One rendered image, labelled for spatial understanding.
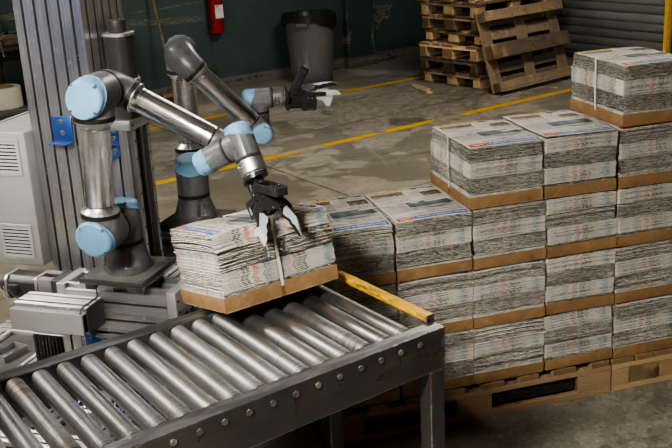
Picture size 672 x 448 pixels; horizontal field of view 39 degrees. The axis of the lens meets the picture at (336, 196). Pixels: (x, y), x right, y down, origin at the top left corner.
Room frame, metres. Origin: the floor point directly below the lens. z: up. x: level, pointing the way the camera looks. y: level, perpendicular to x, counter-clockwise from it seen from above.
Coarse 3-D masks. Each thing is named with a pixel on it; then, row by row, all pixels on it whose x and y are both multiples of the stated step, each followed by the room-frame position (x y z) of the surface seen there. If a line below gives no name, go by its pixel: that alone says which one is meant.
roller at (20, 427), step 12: (0, 396) 2.04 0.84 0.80; (0, 408) 1.98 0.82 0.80; (12, 408) 1.99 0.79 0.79; (0, 420) 1.94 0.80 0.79; (12, 420) 1.92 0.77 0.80; (12, 432) 1.88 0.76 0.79; (24, 432) 1.86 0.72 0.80; (12, 444) 1.86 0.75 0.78; (24, 444) 1.82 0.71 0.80; (36, 444) 1.81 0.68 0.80
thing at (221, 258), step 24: (192, 240) 2.49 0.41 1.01; (216, 240) 2.39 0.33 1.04; (240, 240) 2.43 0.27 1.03; (192, 264) 2.52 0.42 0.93; (216, 264) 2.39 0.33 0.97; (240, 264) 2.41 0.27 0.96; (264, 264) 2.46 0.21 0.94; (192, 288) 2.53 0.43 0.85; (216, 288) 2.41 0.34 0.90; (240, 288) 2.40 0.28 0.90
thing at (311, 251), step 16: (304, 208) 2.58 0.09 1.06; (320, 208) 2.59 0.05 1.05; (304, 224) 2.55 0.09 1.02; (320, 224) 2.58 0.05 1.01; (288, 240) 2.51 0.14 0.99; (304, 240) 2.53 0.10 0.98; (320, 240) 2.56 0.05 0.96; (288, 256) 2.50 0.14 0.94; (304, 256) 2.53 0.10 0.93; (320, 256) 2.56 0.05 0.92; (304, 272) 2.51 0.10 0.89
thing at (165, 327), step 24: (336, 288) 2.70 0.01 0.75; (192, 312) 2.47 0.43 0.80; (216, 312) 2.46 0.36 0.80; (120, 336) 2.34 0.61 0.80; (144, 336) 2.34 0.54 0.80; (168, 336) 2.38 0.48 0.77; (48, 360) 2.22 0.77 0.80; (72, 360) 2.22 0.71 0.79; (0, 384) 2.11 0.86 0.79; (96, 384) 2.25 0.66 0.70; (48, 408) 2.17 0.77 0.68
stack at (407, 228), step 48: (384, 192) 3.43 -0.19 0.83; (432, 192) 3.39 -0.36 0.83; (336, 240) 3.02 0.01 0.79; (384, 240) 3.06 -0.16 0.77; (432, 240) 3.11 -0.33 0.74; (480, 240) 3.15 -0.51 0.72; (528, 240) 3.20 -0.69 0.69; (576, 240) 3.25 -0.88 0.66; (384, 288) 3.06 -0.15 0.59; (432, 288) 3.10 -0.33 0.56; (480, 288) 3.15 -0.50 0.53; (528, 288) 3.19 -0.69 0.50; (576, 288) 3.25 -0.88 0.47; (480, 336) 3.15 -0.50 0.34; (528, 336) 3.20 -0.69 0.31; (576, 336) 3.25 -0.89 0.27; (480, 384) 3.16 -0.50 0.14; (528, 384) 3.20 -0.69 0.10; (576, 384) 3.26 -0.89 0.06; (384, 432) 3.05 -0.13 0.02
